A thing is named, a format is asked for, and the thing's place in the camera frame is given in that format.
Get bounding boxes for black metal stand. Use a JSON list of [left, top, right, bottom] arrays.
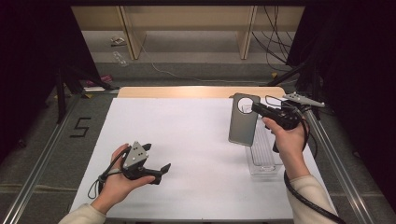
[[266, 62, 321, 120], [55, 66, 120, 124]]

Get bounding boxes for pink floor item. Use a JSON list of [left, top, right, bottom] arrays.
[[86, 74, 114, 88]]

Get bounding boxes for light wooden furniture frame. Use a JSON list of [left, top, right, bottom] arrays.
[[70, 5, 306, 61]]

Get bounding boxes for clear plastic floor item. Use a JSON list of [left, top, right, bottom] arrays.
[[112, 50, 129, 67]]

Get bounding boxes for thick black right gripper cable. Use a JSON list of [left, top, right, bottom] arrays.
[[282, 106, 347, 224]]

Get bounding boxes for black curtain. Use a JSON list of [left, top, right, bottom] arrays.
[[0, 0, 104, 162], [286, 0, 396, 213]]

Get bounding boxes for white table mat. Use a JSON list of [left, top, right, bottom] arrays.
[[69, 97, 337, 220]]

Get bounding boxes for small grey floor item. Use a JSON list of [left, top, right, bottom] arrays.
[[110, 35, 127, 48]]

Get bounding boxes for clear plastic rack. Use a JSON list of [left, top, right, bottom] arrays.
[[245, 116, 284, 175]]

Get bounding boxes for silver phone case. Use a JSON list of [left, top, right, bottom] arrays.
[[228, 92, 262, 147]]

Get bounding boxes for hanging black cables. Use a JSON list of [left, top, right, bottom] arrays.
[[251, 5, 295, 73]]

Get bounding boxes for aluminium floor rail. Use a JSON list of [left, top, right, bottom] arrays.
[[1, 94, 82, 224], [300, 92, 375, 224]]

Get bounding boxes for thin black wire loop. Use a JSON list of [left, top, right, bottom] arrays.
[[264, 94, 284, 107]]

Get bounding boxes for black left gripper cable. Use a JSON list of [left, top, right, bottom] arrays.
[[88, 148, 132, 200]]

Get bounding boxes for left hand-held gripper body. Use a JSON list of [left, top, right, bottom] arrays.
[[120, 141, 163, 185]]

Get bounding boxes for person's left hand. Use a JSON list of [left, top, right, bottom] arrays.
[[92, 143, 156, 209]]

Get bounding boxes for person's right hand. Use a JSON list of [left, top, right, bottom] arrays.
[[262, 117, 307, 175]]

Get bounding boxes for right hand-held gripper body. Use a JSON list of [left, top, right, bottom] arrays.
[[269, 91, 326, 131]]

